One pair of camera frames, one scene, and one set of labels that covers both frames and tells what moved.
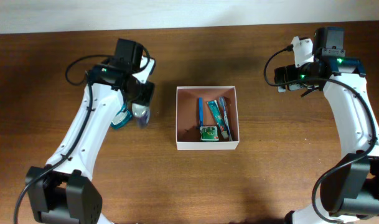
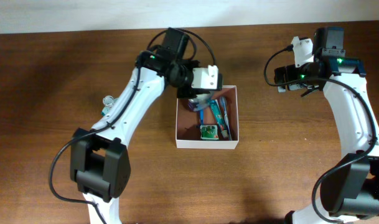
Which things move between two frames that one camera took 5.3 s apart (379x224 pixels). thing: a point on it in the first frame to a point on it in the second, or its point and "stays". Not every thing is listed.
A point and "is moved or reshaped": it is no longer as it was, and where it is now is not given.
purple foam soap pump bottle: x=142 y=114 is moved or reshaped
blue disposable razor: x=201 y=111 stays
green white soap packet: x=209 y=133 stays
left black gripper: x=147 y=98 to x=184 y=91
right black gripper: x=290 y=71 stays
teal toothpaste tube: x=216 y=111 stays
